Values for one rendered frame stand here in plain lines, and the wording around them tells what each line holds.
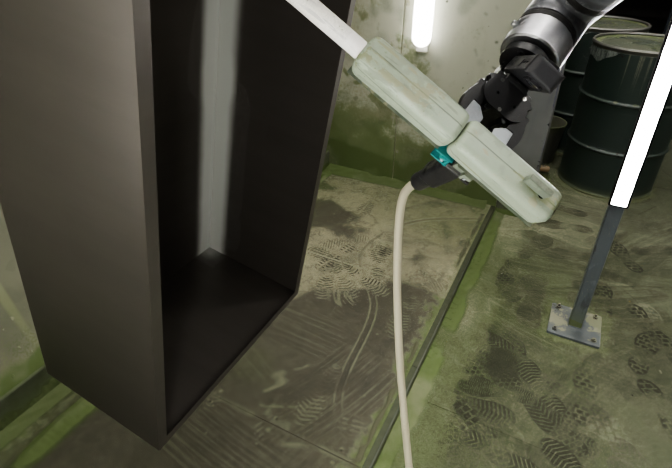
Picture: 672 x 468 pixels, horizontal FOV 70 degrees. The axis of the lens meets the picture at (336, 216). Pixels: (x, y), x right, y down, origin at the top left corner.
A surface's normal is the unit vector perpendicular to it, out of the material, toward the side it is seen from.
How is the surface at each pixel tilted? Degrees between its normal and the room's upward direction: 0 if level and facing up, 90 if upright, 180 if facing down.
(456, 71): 90
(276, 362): 0
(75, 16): 90
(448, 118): 52
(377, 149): 90
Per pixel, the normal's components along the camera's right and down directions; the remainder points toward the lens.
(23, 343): 0.74, -0.26
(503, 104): 0.24, -0.11
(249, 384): 0.00, -0.85
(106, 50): -0.45, 0.46
